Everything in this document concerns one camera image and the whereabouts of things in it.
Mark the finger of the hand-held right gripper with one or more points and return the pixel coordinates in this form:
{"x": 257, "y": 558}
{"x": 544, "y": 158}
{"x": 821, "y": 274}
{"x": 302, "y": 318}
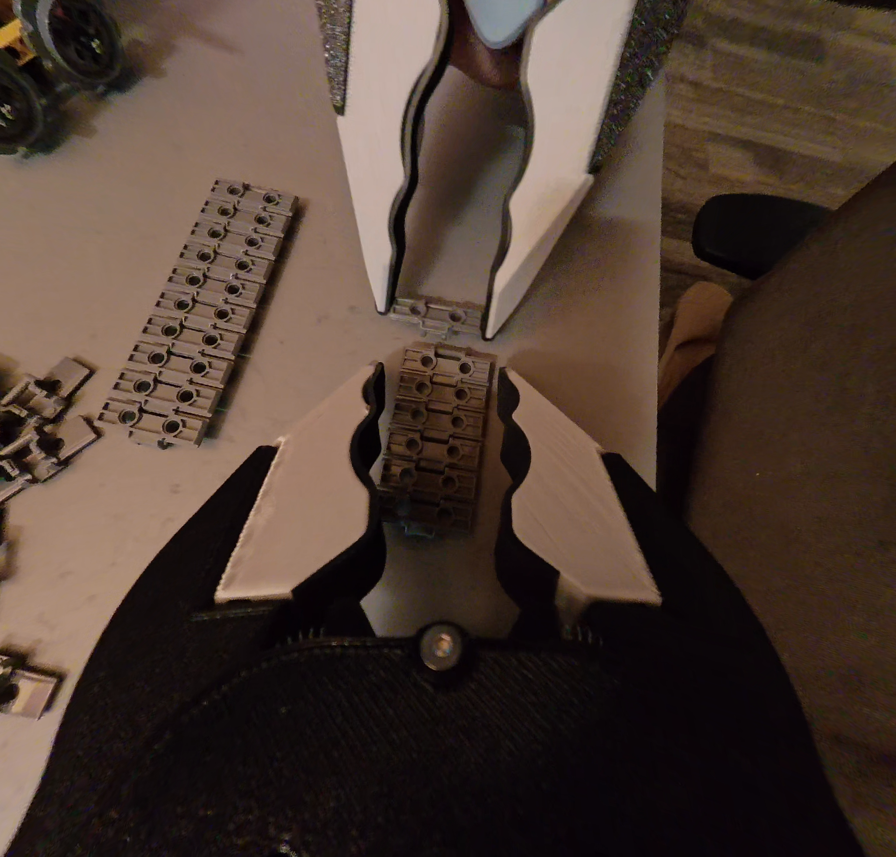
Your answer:
{"x": 567, "y": 101}
{"x": 378, "y": 101}

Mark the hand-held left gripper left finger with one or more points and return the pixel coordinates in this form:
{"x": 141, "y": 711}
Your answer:
{"x": 301, "y": 514}

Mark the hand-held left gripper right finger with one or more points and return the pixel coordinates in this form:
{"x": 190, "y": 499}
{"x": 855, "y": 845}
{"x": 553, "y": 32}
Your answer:
{"x": 581, "y": 514}

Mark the short grey track strip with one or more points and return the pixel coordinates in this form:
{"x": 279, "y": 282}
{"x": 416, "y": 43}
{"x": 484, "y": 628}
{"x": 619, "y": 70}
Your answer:
{"x": 437, "y": 444}

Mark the single grey track link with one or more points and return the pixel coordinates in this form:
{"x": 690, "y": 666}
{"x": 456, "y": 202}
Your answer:
{"x": 437, "y": 317}

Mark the assembled grey track strip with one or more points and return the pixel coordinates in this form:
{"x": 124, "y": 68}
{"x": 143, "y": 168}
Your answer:
{"x": 203, "y": 311}

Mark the pile of grey track links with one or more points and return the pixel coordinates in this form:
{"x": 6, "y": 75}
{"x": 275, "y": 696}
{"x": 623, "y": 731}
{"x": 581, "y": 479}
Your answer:
{"x": 42, "y": 423}

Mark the person's right hand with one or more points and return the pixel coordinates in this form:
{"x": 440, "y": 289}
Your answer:
{"x": 483, "y": 66}

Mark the person's beige trousers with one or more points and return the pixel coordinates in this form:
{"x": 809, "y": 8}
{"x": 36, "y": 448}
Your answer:
{"x": 693, "y": 339}

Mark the person's grey clothing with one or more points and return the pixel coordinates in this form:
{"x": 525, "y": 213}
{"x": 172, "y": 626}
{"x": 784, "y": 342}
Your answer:
{"x": 805, "y": 521}

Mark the person's black shoe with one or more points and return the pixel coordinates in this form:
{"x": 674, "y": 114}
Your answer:
{"x": 756, "y": 238}

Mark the yellow black brick vehicle model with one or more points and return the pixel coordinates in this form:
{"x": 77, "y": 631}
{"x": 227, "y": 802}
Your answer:
{"x": 63, "y": 31}

